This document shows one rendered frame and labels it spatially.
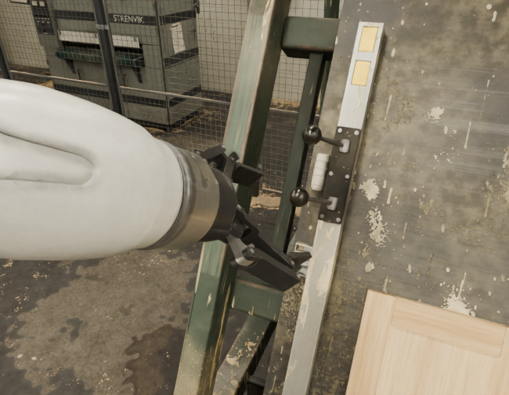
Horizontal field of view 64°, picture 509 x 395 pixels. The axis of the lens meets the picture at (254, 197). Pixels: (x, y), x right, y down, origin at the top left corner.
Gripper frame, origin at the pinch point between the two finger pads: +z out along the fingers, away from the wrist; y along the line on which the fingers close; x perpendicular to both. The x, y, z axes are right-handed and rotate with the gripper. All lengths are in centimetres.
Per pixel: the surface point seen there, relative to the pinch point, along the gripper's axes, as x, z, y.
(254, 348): 49, 66, -10
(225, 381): 56, 54, -14
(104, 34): 106, 173, 272
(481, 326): -11, 40, -29
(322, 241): 4.4, 32.5, -0.2
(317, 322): 14.9, 34.0, -13.6
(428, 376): 2, 40, -33
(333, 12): -31, 82, 75
